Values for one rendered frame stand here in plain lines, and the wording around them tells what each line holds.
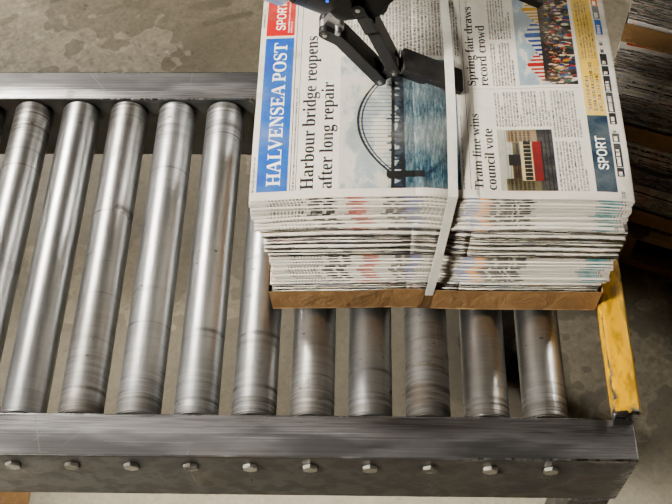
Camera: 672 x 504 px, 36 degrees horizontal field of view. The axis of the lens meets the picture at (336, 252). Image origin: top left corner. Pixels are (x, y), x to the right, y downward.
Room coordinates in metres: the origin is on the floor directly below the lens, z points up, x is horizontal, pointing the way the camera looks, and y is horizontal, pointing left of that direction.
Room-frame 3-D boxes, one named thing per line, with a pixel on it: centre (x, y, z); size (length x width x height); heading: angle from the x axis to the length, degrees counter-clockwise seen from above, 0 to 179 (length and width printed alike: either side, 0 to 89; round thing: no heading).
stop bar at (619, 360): (0.65, -0.32, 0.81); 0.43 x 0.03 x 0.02; 177
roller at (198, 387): (0.68, 0.15, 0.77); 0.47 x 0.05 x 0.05; 177
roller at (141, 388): (0.69, 0.22, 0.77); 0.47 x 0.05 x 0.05; 177
